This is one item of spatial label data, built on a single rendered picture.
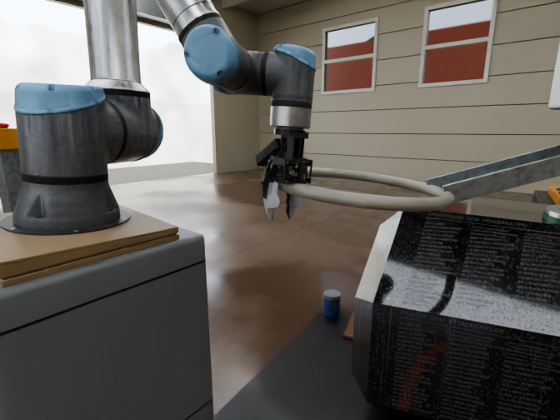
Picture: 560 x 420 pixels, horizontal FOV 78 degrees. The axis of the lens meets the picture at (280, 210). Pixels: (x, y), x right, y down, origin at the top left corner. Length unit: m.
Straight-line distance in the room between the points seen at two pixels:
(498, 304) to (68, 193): 1.01
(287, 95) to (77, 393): 0.67
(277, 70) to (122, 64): 0.36
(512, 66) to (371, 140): 2.77
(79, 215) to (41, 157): 0.12
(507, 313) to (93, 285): 0.92
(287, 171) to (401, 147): 7.02
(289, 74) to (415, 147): 6.95
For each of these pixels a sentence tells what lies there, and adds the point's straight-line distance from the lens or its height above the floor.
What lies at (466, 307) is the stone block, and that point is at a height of 0.63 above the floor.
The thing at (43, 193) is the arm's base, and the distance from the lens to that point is 0.77.
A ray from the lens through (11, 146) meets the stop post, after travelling 1.68.
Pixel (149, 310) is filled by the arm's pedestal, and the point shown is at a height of 0.73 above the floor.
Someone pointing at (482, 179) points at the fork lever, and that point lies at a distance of 1.00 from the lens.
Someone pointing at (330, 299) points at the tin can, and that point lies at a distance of 2.05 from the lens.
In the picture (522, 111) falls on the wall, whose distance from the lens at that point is 7.30.
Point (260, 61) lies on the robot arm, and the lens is 0.77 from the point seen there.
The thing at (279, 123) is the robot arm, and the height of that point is 1.09.
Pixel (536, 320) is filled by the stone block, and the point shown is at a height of 0.63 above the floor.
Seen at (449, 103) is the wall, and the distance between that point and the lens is 7.50.
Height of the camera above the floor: 1.07
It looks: 13 degrees down
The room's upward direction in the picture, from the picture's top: straight up
